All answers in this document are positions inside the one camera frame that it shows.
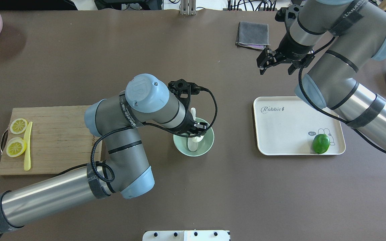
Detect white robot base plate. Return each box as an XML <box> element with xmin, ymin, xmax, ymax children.
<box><xmin>142</xmin><ymin>229</ymin><xmax>231</xmax><ymax>241</ymax></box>

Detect yellow plastic knife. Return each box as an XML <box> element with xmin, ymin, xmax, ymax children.
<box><xmin>23</xmin><ymin>122</ymin><xmax>33</xmax><ymax>171</ymax></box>

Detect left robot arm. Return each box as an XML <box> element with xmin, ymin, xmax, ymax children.
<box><xmin>0</xmin><ymin>74</ymin><xmax>211</xmax><ymax>237</ymax></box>

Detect grey folded cloth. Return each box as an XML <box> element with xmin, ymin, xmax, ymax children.
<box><xmin>235</xmin><ymin>21</ymin><xmax>270</xmax><ymax>50</ymax></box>

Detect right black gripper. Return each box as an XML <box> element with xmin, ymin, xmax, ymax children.
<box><xmin>256</xmin><ymin>7</ymin><xmax>315</xmax><ymax>75</ymax></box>

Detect upper lemon slice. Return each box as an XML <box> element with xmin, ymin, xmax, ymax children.
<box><xmin>9</xmin><ymin>118</ymin><xmax>28</xmax><ymax>135</ymax></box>

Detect lemon slice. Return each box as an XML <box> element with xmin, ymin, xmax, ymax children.
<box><xmin>6</xmin><ymin>137</ymin><xmax>27</xmax><ymax>158</ymax></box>
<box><xmin>9</xmin><ymin>118</ymin><xmax>28</xmax><ymax>135</ymax></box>

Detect wooden cutting board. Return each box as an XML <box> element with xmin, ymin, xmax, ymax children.
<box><xmin>0</xmin><ymin>105</ymin><xmax>98</xmax><ymax>175</ymax></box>

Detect cream rectangular tray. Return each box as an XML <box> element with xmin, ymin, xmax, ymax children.
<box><xmin>253</xmin><ymin>96</ymin><xmax>346</xmax><ymax>155</ymax></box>

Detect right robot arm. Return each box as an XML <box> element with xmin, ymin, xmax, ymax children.
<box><xmin>256</xmin><ymin>0</ymin><xmax>386</xmax><ymax>153</ymax></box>

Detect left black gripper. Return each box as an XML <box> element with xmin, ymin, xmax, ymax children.
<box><xmin>168</xmin><ymin>79</ymin><xmax>209</xmax><ymax>138</ymax></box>

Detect green lime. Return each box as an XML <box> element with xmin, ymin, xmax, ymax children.
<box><xmin>312</xmin><ymin>133</ymin><xmax>330</xmax><ymax>154</ymax></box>

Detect light green bowl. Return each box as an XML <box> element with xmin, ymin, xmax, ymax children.
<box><xmin>173</xmin><ymin>128</ymin><xmax>214</xmax><ymax>157</ymax></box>

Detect lower lemon slice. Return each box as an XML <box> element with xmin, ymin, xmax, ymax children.
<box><xmin>6</xmin><ymin>137</ymin><xmax>27</xmax><ymax>158</ymax></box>

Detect white ceramic spoon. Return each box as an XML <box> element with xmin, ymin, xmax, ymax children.
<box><xmin>187</xmin><ymin>108</ymin><xmax>203</xmax><ymax>152</ymax></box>

